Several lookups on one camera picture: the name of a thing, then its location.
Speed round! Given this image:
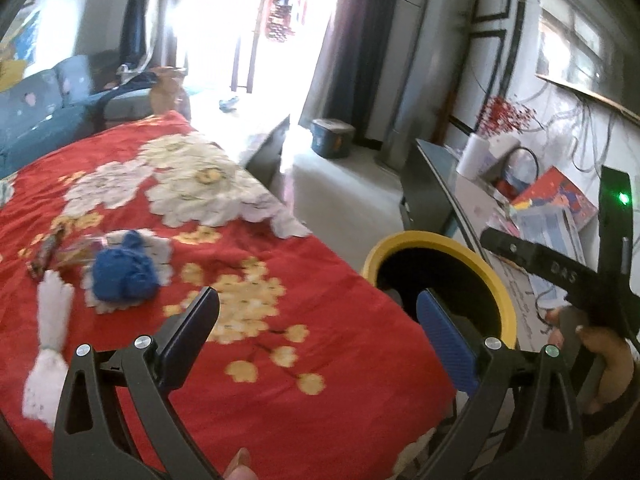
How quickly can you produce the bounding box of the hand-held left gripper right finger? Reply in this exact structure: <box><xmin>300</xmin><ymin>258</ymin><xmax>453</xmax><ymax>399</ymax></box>
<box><xmin>415</xmin><ymin>288</ymin><xmax>586</xmax><ymax>480</ymax></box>

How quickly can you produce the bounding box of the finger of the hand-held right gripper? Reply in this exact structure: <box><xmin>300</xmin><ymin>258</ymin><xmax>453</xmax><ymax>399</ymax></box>
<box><xmin>480</xmin><ymin>227</ymin><xmax>596</xmax><ymax>291</ymax></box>

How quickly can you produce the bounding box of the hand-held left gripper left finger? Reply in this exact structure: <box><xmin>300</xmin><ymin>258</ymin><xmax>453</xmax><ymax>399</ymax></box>
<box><xmin>51</xmin><ymin>286</ymin><xmax>221</xmax><ymax>480</ymax></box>

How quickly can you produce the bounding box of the blue knitted cloth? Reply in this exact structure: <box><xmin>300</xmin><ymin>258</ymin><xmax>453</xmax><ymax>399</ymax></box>
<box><xmin>92</xmin><ymin>230</ymin><xmax>162</xmax><ymax>305</ymax></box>

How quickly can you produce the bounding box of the yellow-rimmed black trash bin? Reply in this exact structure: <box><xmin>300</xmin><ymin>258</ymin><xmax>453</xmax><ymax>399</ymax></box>
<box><xmin>361</xmin><ymin>231</ymin><xmax>518</xmax><ymax>356</ymax></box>

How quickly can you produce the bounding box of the patterned snack wrapper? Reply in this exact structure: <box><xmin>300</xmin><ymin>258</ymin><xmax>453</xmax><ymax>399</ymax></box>
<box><xmin>55</xmin><ymin>235</ymin><xmax>108</xmax><ymax>268</ymax></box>

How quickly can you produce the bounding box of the red-brown snack wrapper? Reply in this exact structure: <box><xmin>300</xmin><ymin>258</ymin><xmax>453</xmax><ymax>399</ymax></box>
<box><xmin>27</xmin><ymin>225</ymin><xmax>68</xmax><ymax>281</ymax></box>

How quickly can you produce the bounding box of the person's right hand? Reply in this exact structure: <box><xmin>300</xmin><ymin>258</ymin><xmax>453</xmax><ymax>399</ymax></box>
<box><xmin>547</xmin><ymin>305</ymin><xmax>638</xmax><ymax>411</ymax></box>

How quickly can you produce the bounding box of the person's left hand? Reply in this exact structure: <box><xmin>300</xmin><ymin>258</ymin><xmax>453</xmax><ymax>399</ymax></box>
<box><xmin>222</xmin><ymin>449</ymin><xmax>261</xmax><ymax>480</ymax></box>

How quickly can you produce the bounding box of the stack of papers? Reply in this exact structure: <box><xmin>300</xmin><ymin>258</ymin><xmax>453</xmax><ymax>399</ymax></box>
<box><xmin>515</xmin><ymin>207</ymin><xmax>587</xmax><ymax>266</ymax></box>

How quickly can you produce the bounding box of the red flat box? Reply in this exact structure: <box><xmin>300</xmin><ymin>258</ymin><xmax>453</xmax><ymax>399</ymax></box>
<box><xmin>510</xmin><ymin>166</ymin><xmax>598</xmax><ymax>228</ymax></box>

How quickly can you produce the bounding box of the white paper towel roll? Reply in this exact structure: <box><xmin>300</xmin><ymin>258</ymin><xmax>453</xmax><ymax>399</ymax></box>
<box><xmin>457</xmin><ymin>133</ymin><xmax>489</xmax><ymax>181</ymax></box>

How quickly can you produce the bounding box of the glass table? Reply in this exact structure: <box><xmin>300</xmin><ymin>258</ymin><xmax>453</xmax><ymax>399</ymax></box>
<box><xmin>400</xmin><ymin>138</ymin><xmax>601</xmax><ymax>311</ymax></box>

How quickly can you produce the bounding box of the red floral blanket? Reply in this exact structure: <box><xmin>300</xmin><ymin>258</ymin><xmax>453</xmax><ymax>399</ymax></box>
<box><xmin>0</xmin><ymin>111</ymin><xmax>458</xmax><ymax>480</ymax></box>

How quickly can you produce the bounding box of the red flower decoration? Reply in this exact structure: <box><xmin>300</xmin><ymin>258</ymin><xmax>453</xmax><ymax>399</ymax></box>
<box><xmin>480</xmin><ymin>95</ymin><xmax>538</xmax><ymax>136</ymax></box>

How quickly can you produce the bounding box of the grey standing air conditioner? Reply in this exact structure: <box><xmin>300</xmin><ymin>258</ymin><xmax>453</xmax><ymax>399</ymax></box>
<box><xmin>382</xmin><ymin>0</ymin><xmax>476</xmax><ymax>173</ymax></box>

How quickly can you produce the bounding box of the window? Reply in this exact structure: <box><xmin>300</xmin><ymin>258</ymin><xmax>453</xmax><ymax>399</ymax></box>
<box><xmin>535</xmin><ymin>0</ymin><xmax>640</xmax><ymax>126</ymax></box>

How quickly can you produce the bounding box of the grey-blue storage box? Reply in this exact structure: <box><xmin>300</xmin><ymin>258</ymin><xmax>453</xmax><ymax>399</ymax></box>
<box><xmin>310</xmin><ymin>118</ymin><xmax>357</xmax><ymax>158</ymax></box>

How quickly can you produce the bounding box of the brown paper bag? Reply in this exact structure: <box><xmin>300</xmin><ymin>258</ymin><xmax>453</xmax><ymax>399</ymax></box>
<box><xmin>150</xmin><ymin>66</ymin><xmax>188</xmax><ymax>116</ymax></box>

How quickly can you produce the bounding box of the blue floral sofa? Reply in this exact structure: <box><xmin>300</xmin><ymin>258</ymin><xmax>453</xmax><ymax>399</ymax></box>
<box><xmin>0</xmin><ymin>50</ymin><xmax>166</xmax><ymax>176</ymax></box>

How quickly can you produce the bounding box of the dark purple curtain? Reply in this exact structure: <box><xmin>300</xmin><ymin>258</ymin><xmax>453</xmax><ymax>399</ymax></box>
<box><xmin>297</xmin><ymin>0</ymin><xmax>396</xmax><ymax>141</ymax></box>

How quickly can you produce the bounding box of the yellow pillow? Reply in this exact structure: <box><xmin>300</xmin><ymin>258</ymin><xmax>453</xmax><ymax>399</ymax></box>
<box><xmin>0</xmin><ymin>57</ymin><xmax>26</xmax><ymax>91</ymax></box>

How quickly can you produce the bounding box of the blue curtain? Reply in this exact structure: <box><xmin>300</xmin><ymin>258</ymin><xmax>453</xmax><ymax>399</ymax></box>
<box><xmin>120</xmin><ymin>0</ymin><xmax>166</xmax><ymax>68</ymax></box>

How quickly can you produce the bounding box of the hanging laundry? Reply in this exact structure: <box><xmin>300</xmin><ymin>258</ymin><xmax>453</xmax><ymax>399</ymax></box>
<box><xmin>265</xmin><ymin>0</ymin><xmax>307</xmax><ymax>41</ymax></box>

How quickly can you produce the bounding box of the basket with black handle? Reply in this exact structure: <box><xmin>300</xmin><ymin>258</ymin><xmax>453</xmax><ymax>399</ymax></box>
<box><xmin>500</xmin><ymin>147</ymin><xmax>542</xmax><ymax>196</ymax></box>

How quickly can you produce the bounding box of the tangle of grey cables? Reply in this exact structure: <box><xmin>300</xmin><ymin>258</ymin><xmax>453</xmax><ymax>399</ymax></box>
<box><xmin>547</xmin><ymin>87</ymin><xmax>640</xmax><ymax>176</ymax></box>

